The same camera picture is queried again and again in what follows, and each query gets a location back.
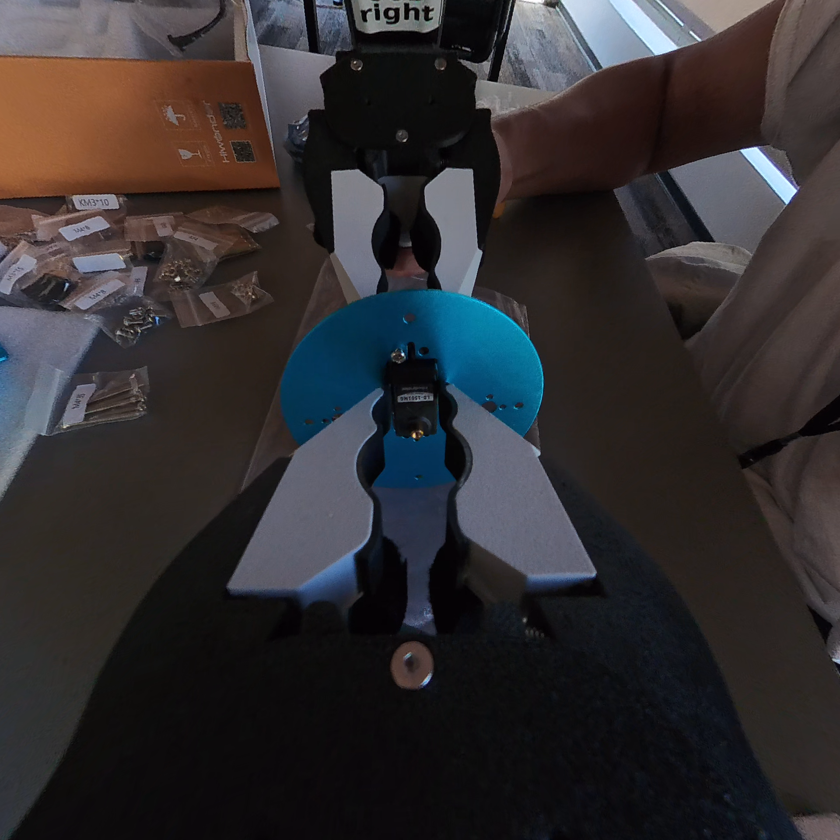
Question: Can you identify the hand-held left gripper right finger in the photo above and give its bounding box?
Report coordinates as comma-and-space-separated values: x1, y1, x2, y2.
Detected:
441, 383, 599, 588

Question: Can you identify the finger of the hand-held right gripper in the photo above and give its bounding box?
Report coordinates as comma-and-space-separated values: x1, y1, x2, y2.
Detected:
420, 167, 488, 298
327, 168, 396, 301

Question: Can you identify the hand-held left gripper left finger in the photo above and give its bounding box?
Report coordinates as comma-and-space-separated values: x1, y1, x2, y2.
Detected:
226, 386, 395, 599

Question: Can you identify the blue round metal plate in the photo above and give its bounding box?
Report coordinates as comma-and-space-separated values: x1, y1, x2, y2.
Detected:
281, 292, 546, 488

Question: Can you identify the black servo motor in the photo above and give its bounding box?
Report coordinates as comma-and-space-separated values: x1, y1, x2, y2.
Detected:
384, 348, 439, 439

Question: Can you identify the dark grey desk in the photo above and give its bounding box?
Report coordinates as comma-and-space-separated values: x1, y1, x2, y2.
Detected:
0, 45, 828, 821

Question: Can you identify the clear plastic bag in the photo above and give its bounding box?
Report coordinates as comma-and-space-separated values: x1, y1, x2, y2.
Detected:
243, 256, 542, 624

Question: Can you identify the pile of clear hardware bags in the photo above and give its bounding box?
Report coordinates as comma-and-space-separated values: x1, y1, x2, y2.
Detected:
0, 193, 280, 437

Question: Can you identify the orange cardboard box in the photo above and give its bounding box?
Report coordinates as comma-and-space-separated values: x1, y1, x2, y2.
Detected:
0, 0, 280, 199

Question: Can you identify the white foam sheet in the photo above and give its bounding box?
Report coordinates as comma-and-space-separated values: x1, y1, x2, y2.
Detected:
0, 307, 102, 500

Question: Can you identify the black curved cable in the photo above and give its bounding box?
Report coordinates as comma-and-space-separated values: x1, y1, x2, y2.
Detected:
167, 0, 227, 50

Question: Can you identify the black lanyard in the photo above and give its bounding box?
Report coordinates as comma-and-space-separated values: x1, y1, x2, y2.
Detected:
738, 400, 840, 470

